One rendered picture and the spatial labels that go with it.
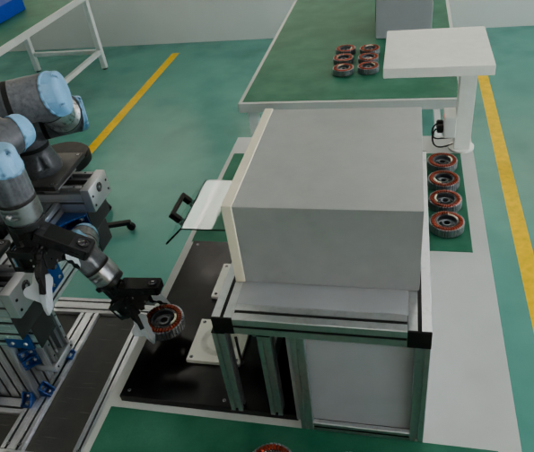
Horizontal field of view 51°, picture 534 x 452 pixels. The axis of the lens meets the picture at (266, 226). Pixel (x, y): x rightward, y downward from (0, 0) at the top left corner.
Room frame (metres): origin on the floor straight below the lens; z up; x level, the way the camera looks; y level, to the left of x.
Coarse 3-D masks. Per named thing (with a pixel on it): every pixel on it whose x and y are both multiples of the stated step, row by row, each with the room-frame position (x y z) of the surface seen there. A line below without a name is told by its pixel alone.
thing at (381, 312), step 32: (224, 288) 0.90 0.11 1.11; (256, 288) 0.88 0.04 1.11; (288, 288) 0.87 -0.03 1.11; (320, 288) 0.86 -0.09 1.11; (352, 288) 0.84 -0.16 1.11; (224, 320) 0.81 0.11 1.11; (256, 320) 0.79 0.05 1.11; (288, 320) 0.78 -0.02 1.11; (320, 320) 0.76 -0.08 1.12; (352, 320) 0.75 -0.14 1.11; (384, 320) 0.74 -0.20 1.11; (416, 320) 0.73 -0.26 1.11
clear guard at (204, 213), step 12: (216, 180) 1.43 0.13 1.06; (228, 180) 1.42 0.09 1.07; (204, 192) 1.38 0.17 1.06; (216, 192) 1.37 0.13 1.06; (192, 204) 1.32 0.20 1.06; (204, 204) 1.31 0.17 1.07; (216, 204) 1.30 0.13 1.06; (192, 216) 1.26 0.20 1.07; (204, 216) 1.25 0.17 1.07; (216, 216) 1.25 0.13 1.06; (180, 228) 1.22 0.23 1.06; (192, 228) 1.21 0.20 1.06; (204, 228) 1.20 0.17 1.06; (216, 228) 1.19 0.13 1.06; (168, 240) 1.23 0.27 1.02
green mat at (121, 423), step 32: (128, 416) 0.88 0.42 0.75; (160, 416) 0.86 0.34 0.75; (192, 416) 0.85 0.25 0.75; (96, 448) 0.80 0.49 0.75; (128, 448) 0.79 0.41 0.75; (160, 448) 0.77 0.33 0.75; (192, 448) 0.76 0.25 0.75; (224, 448) 0.75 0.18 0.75; (320, 448) 0.71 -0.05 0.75; (352, 448) 0.70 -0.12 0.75; (384, 448) 0.69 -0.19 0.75; (416, 448) 0.68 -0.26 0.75; (448, 448) 0.67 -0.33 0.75
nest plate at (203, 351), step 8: (208, 320) 1.14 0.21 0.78; (200, 328) 1.11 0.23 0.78; (208, 328) 1.11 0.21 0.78; (200, 336) 1.08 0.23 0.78; (208, 336) 1.08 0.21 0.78; (232, 336) 1.06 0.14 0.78; (240, 336) 1.06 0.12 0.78; (248, 336) 1.06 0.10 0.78; (192, 344) 1.06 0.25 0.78; (200, 344) 1.05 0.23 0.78; (208, 344) 1.05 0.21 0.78; (232, 344) 1.03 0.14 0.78; (240, 344) 1.03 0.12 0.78; (192, 352) 1.03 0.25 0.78; (200, 352) 1.02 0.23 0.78; (208, 352) 1.02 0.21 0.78; (192, 360) 1.00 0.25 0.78; (200, 360) 1.00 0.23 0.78; (208, 360) 0.99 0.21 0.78; (216, 360) 0.99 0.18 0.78
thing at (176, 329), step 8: (168, 304) 1.15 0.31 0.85; (152, 312) 1.12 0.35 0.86; (160, 312) 1.13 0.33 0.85; (168, 312) 1.13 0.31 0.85; (176, 312) 1.11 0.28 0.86; (152, 320) 1.10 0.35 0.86; (160, 320) 1.10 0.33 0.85; (168, 320) 1.10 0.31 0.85; (176, 320) 1.08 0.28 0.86; (184, 320) 1.10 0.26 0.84; (152, 328) 1.06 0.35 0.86; (160, 328) 1.06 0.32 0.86; (168, 328) 1.06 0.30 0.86; (176, 328) 1.06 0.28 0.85; (160, 336) 1.05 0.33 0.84; (168, 336) 1.05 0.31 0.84
